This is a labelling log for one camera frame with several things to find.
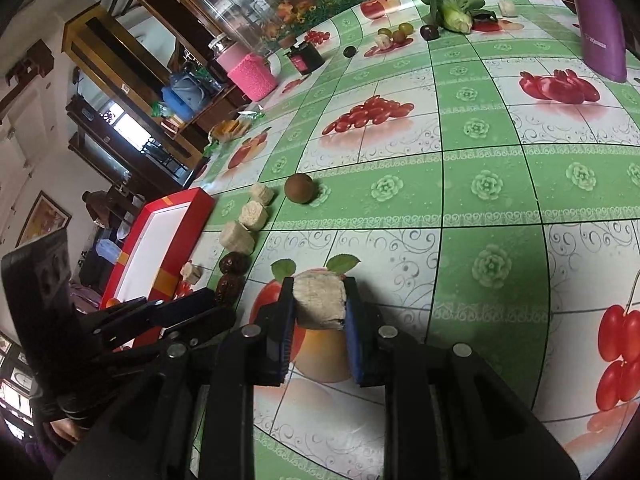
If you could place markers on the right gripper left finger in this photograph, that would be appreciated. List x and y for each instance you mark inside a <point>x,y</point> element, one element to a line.
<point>274,313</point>

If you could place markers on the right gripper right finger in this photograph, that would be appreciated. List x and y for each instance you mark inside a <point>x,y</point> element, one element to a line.
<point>366,353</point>

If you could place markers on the beige cake block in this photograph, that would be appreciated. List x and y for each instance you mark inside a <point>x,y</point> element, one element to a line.
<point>320,300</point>
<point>235,237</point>
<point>253,216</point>
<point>262,193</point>

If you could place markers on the dark jujube date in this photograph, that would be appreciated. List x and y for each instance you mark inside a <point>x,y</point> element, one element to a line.
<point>234,263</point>

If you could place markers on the small beige cake piece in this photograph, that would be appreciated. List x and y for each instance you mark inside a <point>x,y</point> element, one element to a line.
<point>191,273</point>

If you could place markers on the brown longan fruit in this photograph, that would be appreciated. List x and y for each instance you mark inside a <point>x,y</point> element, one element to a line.
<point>300,188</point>

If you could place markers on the red white tray box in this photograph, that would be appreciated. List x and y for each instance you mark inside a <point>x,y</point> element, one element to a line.
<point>159,243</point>

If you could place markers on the person in dark jacket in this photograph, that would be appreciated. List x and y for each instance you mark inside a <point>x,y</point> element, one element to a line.
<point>98,208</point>

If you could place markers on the snack packets pile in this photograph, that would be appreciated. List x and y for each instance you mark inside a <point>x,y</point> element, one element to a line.
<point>233,128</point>

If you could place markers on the wooden cabinet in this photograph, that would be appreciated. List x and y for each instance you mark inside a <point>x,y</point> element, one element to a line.
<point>132,78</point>

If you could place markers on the blue thermos jug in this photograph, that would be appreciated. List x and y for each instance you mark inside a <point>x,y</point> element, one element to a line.
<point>177,105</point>

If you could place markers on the pink knit-sleeved bottle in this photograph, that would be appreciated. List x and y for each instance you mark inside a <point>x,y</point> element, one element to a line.
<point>247,70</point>

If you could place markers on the black jar with cork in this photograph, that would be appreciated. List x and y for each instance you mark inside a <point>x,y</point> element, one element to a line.
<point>305,57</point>

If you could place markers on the small dark olive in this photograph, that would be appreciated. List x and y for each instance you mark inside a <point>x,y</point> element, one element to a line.
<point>349,52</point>

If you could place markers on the dark plum fruit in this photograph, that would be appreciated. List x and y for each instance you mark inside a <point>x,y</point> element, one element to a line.
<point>429,32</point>

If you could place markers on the green bok choy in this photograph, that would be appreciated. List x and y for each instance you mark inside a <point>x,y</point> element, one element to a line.
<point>453,15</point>

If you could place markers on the white cake piece far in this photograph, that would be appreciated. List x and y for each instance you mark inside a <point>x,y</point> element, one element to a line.
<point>507,9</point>

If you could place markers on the purple thermos bottle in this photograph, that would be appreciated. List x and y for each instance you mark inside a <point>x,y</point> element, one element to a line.
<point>602,35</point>

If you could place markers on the framed wall painting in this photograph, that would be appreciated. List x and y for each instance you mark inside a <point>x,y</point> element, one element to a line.
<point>44,217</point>

